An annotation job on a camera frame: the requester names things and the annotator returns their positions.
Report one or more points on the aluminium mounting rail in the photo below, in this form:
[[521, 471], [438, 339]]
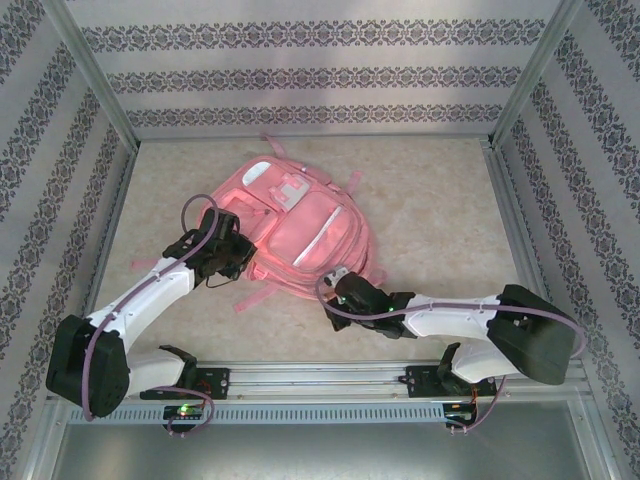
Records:
[[320, 377]]

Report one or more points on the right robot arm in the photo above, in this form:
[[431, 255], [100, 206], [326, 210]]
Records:
[[450, 315]]

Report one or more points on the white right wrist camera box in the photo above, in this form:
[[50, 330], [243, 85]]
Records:
[[337, 275]]

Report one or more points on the pink school backpack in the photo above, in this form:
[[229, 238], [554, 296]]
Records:
[[320, 225]]

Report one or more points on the aluminium frame post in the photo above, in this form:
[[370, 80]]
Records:
[[534, 75], [92, 75]]

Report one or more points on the aluminium side rail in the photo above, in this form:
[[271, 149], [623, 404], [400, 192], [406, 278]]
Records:
[[117, 200], [512, 200]]

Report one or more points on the aluminium back rail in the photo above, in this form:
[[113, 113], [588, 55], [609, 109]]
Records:
[[400, 136]]

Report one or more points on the grey metal panel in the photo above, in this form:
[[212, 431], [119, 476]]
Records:
[[320, 450]]

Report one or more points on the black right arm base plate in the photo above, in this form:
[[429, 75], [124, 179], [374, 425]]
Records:
[[422, 382]]

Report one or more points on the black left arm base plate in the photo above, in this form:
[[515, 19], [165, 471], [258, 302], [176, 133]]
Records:
[[220, 382]]

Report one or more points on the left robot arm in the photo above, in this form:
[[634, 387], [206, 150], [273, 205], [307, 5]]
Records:
[[150, 295]]

